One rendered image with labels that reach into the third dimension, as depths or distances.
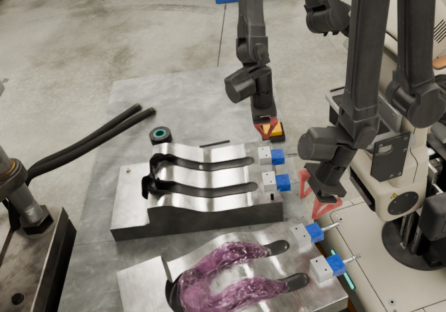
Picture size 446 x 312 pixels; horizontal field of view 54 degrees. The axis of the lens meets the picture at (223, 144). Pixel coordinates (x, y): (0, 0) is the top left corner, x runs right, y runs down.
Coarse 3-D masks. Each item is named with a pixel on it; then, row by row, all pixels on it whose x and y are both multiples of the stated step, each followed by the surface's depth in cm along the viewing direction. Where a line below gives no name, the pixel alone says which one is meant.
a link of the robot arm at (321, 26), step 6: (318, 6) 123; (324, 6) 120; (348, 6) 122; (318, 12) 121; (324, 12) 119; (318, 18) 121; (324, 18) 119; (318, 24) 122; (324, 24) 120; (318, 30) 124; (324, 30) 122; (330, 30) 121; (324, 36) 125
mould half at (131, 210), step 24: (168, 144) 138; (264, 144) 139; (144, 168) 142; (168, 168) 130; (240, 168) 133; (264, 168) 131; (120, 192) 136; (168, 192) 123; (264, 192) 124; (120, 216) 128; (144, 216) 127; (168, 216) 123; (192, 216) 123; (216, 216) 124; (240, 216) 124; (264, 216) 125; (120, 240) 129
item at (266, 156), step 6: (258, 150) 133; (264, 150) 133; (270, 150) 134; (276, 150) 134; (282, 150) 134; (264, 156) 131; (270, 156) 131; (276, 156) 132; (282, 156) 132; (288, 156) 133; (294, 156) 133; (264, 162) 132; (270, 162) 132; (276, 162) 132; (282, 162) 132
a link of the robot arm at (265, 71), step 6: (264, 66) 113; (252, 72) 111; (258, 72) 112; (264, 72) 111; (270, 72) 112; (252, 78) 110; (258, 78) 111; (264, 78) 111; (270, 78) 113; (258, 84) 113; (264, 84) 113; (270, 84) 114; (258, 90) 114; (264, 90) 114
